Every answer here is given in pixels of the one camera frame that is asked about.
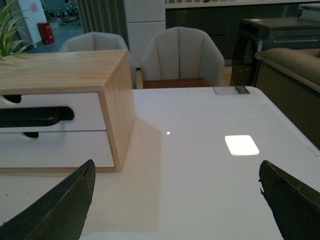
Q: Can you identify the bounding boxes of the beige armchair on left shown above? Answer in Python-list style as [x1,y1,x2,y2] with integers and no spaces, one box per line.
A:
[59,32,128,53]

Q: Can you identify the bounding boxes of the beige armchair near centre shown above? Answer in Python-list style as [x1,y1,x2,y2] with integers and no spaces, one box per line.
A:
[140,26,225,87]

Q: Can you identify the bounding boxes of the white cabinet in background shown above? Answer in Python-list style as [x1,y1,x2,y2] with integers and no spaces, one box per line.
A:
[124,0,166,68]

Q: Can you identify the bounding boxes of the label sticker on table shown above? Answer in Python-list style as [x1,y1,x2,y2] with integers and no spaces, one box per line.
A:
[213,85,250,95]

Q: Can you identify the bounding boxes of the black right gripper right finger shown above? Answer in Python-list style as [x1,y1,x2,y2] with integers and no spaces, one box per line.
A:
[258,160,320,240]

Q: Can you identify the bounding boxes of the red fire extinguisher box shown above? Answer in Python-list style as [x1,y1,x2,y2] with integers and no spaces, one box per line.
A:
[37,22,55,45]

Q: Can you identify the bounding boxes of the black washing machine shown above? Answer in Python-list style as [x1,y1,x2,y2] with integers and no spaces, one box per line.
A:
[230,17,320,86]

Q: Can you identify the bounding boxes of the beige armchair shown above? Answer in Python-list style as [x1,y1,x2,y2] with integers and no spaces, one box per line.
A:
[59,32,128,53]
[140,26,225,87]

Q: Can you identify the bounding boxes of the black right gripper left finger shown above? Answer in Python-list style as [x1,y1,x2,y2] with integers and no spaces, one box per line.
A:
[0,159,96,240]

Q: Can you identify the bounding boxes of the grey beige sofa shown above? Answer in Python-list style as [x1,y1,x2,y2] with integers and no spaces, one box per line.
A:
[255,48,320,148]

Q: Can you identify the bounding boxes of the white drawer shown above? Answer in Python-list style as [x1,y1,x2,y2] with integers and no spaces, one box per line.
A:
[0,92,106,133]
[0,131,115,168]

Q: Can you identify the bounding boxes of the light wooden drawer cabinet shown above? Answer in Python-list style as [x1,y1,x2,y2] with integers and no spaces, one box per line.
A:
[0,50,136,172]

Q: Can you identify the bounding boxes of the green potted plant leaves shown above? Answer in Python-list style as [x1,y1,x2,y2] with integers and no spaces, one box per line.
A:
[0,0,34,59]

